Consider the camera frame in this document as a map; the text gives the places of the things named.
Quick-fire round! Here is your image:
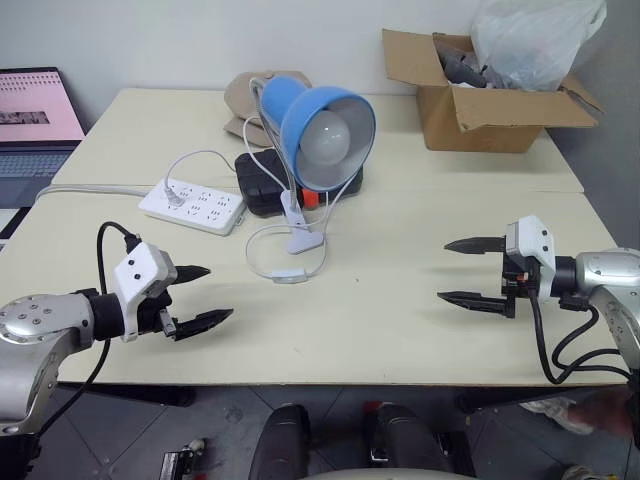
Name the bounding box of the clear plastic bag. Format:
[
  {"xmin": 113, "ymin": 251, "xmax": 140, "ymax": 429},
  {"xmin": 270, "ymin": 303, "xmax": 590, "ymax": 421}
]
[{"xmin": 469, "ymin": 0, "xmax": 609, "ymax": 93}]

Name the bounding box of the white power strip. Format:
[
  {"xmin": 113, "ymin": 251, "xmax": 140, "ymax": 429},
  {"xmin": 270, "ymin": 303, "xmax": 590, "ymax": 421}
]
[{"xmin": 138, "ymin": 178, "xmax": 248, "ymax": 238}]

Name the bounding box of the brown cardboard box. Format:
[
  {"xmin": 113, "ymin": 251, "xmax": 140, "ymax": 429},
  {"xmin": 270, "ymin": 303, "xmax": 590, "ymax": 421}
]
[{"xmin": 382, "ymin": 28, "xmax": 607, "ymax": 154}]

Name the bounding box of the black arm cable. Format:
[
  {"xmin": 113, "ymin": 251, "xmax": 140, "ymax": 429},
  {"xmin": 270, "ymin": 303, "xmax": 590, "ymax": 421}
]
[
  {"xmin": 529, "ymin": 294, "xmax": 634, "ymax": 387},
  {"xmin": 29, "ymin": 221, "xmax": 143, "ymax": 441}
]

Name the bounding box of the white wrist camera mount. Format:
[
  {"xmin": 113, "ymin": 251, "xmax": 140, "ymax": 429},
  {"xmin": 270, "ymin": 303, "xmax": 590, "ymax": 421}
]
[
  {"xmin": 112, "ymin": 243, "xmax": 178, "ymax": 344},
  {"xmin": 504, "ymin": 215, "xmax": 557, "ymax": 304}
]

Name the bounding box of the dark rounded shape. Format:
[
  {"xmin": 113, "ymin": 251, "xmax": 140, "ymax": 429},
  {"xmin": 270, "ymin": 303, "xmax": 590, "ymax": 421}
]
[
  {"xmin": 248, "ymin": 403, "xmax": 312, "ymax": 480},
  {"xmin": 373, "ymin": 403, "xmax": 477, "ymax": 480}
]

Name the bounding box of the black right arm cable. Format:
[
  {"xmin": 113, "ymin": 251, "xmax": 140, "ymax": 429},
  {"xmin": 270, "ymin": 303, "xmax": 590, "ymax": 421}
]
[{"xmin": 529, "ymin": 294, "xmax": 634, "ymax": 387}]

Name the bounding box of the white inline cord switch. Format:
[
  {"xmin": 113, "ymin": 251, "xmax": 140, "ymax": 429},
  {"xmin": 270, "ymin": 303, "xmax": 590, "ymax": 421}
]
[{"xmin": 272, "ymin": 267, "xmax": 308, "ymax": 287}]

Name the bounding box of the dark grey clutter in box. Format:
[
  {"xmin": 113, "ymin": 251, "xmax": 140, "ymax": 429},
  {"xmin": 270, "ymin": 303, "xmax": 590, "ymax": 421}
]
[{"xmin": 432, "ymin": 34, "xmax": 501, "ymax": 89}]

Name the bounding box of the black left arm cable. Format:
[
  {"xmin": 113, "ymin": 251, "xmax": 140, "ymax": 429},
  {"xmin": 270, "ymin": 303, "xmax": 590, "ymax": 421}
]
[{"xmin": 29, "ymin": 221, "xmax": 143, "ymax": 441}]

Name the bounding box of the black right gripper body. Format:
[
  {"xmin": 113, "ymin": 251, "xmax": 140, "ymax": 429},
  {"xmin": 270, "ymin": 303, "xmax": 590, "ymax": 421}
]
[{"xmin": 499, "ymin": 252, "xmax": 545, "ymax": 320}]

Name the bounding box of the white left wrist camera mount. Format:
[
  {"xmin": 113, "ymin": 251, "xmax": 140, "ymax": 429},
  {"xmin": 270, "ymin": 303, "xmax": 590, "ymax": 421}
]
[{"xmin": 112, "ymin": 243, "xmax": 178, "ymax": 344}]

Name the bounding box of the black case with orange latch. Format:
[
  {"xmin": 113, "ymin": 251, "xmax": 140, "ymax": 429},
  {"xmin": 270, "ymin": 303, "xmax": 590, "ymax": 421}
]
[{"xmin": 234, "ymin": 148, "xmax": 365, "ymax": 218}]

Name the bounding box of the blue clip desk lamp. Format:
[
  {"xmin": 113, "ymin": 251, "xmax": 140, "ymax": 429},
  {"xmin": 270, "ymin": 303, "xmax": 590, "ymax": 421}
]
[{"xmin": 248, "ymin": 72, "xmax": 377, "ymax": 257}]

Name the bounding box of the white lamp cord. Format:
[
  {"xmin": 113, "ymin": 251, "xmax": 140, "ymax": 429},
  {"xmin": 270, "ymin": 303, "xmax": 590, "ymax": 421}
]
[{"xmin": 164, "ymin": 115, "xmax": 352, "ymax": 286}]

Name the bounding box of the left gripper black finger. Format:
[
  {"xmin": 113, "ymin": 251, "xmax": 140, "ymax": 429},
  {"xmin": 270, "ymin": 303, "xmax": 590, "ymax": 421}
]
[
  {"xmin": 174, "ymin": 265, "xmax": 212, "ymax": 288},
  {"xmin": 173, "ymin": 308, "xmax": 235, "ymax": 343}
]

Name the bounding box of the beige cap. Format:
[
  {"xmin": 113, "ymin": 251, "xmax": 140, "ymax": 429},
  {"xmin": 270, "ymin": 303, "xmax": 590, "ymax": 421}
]
[{"xmin": 222, "ymin": 69, "xmax": 282, "ymax": 148}]

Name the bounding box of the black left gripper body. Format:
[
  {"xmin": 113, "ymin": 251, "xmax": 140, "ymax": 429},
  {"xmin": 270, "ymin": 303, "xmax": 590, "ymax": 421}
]
[{"xmin": 134, "ymin": 291, "xmax": 179, "ymax": 342}]

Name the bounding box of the white round light bulb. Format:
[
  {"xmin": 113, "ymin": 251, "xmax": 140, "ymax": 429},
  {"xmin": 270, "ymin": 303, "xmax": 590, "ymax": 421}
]
[{"xmin": 298, "ymin": 110, "xmax": 352, "ymax": 163}]

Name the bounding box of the grey power strip cable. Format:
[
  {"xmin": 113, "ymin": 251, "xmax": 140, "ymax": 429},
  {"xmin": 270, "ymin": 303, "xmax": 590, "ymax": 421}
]
[{"xmin": 34, "ymin": 183, "xmax": 154, "ymax": 202}]

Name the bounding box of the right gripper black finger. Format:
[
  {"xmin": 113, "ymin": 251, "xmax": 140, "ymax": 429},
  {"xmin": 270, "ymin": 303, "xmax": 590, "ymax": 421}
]
[
  {"xmin": 436, "ymin": 291, "xmax": 517, "ymax": 320},
  {"xmin": 443, "ymin": 234, "xmax": 509, "ymax": 258}
]

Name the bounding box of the laptop with pink screen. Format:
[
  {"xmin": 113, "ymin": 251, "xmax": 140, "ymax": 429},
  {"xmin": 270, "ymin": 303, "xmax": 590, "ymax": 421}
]
[{"xmin": 0, "ymin": 66, "xmax": 89, "ymax": 209}]

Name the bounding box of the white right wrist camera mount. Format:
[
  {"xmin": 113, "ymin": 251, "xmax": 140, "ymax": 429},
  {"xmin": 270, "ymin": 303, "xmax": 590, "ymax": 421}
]
[{"xmin": 504, "ymin": 215, "xmax": 557, "ymax": 304}]

